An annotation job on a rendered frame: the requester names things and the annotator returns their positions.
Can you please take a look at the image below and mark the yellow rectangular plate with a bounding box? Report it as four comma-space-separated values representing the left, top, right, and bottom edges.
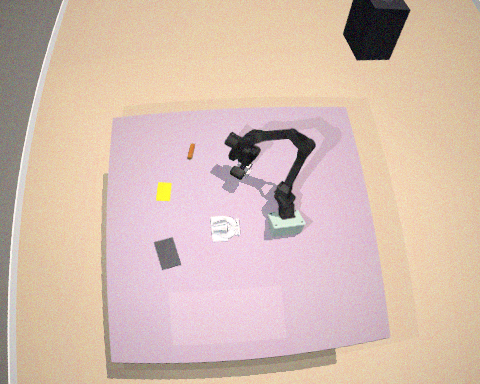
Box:
156, 182, 171, 201

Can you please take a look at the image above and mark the small brown block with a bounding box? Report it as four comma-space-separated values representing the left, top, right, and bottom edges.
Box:
188, 144, 195, 159

